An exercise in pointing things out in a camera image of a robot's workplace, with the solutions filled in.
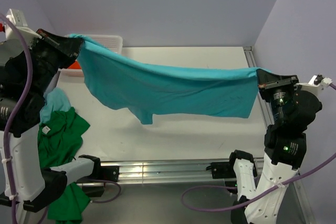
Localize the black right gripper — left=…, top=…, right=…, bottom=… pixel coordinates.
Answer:
left=257, top=67, right=300, bottom=122

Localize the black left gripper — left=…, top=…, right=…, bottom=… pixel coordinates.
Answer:
left=28, top=27, right=85, bottom=94

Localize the white perforated plastic basket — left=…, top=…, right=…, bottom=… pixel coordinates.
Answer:
left=59, top=35, right=123, bottom=77

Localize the teal t-shirt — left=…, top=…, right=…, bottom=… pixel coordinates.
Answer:
left=78, top=35, right=258, bottom=125

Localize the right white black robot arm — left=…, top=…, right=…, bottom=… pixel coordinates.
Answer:
left=227, top=69, right=334, bottom=223

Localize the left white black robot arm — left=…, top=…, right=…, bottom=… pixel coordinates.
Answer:
left=1, top=9, right=102, bottom=216

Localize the orange rolled t-shirt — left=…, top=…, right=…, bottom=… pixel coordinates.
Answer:
left=67, top=61, right=81, bottom=70

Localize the light aqua t-shirt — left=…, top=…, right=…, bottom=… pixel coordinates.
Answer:
left=39, top=88, right=71, bottom=124

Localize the green t-shirt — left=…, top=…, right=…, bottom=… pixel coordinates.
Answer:
left=38, top=107, right=90, bottom=223

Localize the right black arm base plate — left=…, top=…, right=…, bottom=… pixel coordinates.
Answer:
left=206, top=162, right=236, bottom=179

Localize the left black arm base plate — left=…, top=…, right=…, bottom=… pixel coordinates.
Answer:
left=77, top=166, right=119, bottom=198

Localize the aluminium extrusion frame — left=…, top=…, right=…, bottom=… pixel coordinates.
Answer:
left=23, top=46, right=316, bottom=224

